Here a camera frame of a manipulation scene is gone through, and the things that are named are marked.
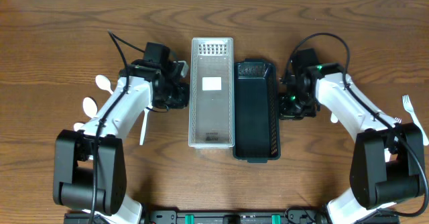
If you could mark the white plastic spoon lower left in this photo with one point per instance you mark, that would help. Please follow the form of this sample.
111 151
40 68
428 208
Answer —
78 126

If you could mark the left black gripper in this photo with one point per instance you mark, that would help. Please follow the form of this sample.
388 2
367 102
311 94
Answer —
175 97

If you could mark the white spoon near clear basket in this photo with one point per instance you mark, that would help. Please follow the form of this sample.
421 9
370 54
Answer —
144 124

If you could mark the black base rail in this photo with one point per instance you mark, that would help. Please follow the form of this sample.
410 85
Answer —
290 216

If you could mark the white plastic fork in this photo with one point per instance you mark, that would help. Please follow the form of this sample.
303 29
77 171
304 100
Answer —
398 119
407 104

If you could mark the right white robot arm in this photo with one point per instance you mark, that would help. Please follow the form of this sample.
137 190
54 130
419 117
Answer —
387 177

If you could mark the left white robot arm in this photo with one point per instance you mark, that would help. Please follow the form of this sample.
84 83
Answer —
89 162

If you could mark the white plastic spoon upper left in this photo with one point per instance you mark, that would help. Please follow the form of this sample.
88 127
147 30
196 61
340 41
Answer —
103 83

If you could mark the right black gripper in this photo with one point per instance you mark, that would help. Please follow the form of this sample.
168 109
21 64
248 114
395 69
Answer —
290 107

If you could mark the clear plastic perforated basket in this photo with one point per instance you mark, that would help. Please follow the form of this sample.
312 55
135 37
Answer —
211 109

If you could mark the dark green plastic basket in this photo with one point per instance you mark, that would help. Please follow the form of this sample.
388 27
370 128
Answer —
257 131

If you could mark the white plastic spoon middle left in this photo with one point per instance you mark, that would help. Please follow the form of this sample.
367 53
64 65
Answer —
90 107

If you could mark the thick white plastic spoon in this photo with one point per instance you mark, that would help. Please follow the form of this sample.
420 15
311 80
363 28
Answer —
333 118

